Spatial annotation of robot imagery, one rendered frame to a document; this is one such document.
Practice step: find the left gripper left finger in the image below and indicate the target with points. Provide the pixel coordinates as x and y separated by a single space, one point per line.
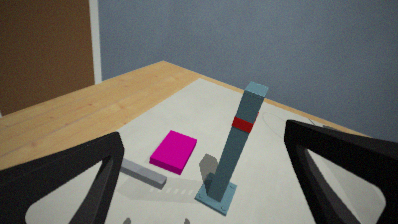
24 184

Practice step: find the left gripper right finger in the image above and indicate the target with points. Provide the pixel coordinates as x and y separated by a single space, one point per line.
374 160

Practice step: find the magenta flat block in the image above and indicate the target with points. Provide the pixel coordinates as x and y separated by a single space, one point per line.
173 152

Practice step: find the grey rectangular bar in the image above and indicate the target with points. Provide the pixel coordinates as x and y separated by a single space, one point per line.
143 174

